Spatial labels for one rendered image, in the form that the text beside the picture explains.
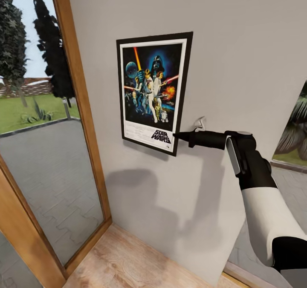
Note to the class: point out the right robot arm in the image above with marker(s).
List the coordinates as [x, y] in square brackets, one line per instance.
[275, 236]

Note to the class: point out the poster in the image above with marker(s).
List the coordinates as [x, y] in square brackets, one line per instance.
[153, 74]

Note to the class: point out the door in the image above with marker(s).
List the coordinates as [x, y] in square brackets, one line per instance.
[53, 200]

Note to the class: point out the fixed window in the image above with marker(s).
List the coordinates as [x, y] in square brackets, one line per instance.
[289, 172]

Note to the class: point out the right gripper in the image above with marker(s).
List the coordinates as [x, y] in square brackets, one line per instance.
[202, 138]

